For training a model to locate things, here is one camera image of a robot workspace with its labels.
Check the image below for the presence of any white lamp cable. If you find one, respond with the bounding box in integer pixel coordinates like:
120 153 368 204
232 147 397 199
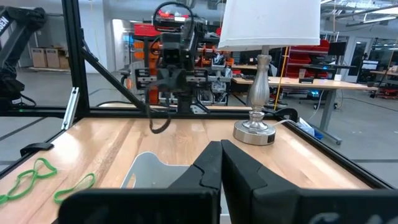
272 119 298 127

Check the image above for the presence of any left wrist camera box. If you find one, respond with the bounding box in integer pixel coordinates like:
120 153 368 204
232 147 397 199
160 32 188 67

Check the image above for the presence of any red toolbox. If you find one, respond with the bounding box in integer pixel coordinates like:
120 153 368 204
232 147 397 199
133 23 162 38

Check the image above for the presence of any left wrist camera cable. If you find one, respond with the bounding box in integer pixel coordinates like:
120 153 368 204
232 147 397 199
152 1 195 35

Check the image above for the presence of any black table clamp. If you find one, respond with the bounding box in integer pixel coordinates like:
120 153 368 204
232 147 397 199
263 106 300 123
19 142 55 157

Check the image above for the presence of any black aluminium table frame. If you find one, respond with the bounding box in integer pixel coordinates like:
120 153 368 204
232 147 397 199
0 0 394 190

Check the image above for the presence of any silver frame bracket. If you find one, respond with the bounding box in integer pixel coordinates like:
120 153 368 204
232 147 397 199
60 86 80 131

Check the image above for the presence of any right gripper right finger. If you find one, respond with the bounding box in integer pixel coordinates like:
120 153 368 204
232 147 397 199
220 139 398 224

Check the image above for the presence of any green rubber band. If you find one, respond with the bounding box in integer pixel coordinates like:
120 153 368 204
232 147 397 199
0 157 58 206
53 172 97 205

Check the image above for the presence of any white and blue bundle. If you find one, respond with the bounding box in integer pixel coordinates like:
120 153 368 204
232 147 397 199
295 117 325 140

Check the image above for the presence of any cardboard box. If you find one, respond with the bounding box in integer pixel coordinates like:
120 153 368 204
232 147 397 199
58 49 71 70
45 47 61 69
30 47 48 68

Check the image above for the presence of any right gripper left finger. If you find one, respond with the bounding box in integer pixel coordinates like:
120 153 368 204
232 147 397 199
58 141 223 224

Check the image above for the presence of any black rubber band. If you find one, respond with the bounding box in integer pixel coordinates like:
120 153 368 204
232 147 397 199
145 79 172 135

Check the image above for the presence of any silver table lamp white shade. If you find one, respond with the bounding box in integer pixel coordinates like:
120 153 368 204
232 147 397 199
217 0 322 146

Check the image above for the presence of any wooden background desk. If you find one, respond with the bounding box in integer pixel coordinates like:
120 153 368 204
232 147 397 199
231 76 379 146

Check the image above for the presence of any red storage shelf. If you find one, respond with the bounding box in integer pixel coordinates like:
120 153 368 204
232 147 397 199
287 39 331 78

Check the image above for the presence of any yellow hanging cord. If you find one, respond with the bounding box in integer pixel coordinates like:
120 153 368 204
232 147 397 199
272 46 290 112

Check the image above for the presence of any black computer monitor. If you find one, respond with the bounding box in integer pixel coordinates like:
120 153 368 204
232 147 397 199
327 40 348 57
360 59 380 71

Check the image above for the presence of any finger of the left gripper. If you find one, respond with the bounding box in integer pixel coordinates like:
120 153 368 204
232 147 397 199
156 68 173 93
172 68 188 93

